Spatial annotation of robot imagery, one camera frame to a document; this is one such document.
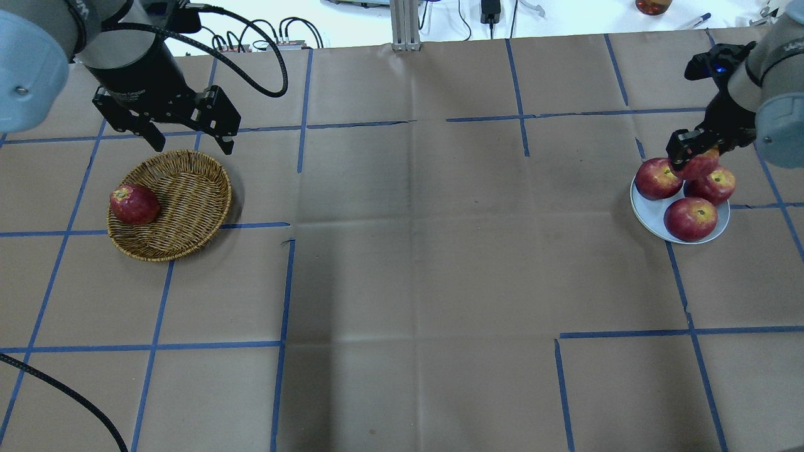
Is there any light blue plate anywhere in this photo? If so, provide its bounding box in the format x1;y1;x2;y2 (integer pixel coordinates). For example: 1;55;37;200
629;158;736;244

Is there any black power adapter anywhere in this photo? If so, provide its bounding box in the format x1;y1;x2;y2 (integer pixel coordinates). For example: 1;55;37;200
480;0;502;25

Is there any black braided cable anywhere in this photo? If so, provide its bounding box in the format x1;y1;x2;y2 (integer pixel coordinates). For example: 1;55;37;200
0;3;290;452

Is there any red apple plate front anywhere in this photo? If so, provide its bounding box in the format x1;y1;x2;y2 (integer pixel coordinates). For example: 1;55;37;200
663;197;720;242

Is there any yellow-red apple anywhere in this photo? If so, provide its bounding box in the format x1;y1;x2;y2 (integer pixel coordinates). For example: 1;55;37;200
671;147;720;181

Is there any red apple plate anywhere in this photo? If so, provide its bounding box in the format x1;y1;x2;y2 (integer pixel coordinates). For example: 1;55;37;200
663;197;720;242
683;166;736;207
634;158;683;200

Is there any red apple plate back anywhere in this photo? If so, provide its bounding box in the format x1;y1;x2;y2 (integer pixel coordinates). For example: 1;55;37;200
683;166;736;207

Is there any dark red basket apple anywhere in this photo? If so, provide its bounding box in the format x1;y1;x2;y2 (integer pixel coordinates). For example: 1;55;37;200
110;184;161;225

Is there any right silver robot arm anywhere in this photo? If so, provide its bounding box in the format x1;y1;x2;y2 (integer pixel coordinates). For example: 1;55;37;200
666;1;803;171

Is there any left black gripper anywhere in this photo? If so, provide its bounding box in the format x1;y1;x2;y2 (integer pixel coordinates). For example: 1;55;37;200
92;38;241;155

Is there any woven wicker basket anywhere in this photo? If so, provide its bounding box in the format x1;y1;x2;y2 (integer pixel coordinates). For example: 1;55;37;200
106;149;234;261

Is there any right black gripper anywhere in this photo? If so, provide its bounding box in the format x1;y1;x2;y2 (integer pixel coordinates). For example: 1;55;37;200
666;89;756;171

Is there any red apple plate left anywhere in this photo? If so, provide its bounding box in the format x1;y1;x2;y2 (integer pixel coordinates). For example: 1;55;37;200
634;158;683;200

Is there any aluminium frame post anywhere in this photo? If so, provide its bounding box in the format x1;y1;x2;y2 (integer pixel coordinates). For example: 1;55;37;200
389;0;421;51

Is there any blue white pen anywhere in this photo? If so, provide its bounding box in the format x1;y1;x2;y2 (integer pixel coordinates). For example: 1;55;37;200
677;13;712;30

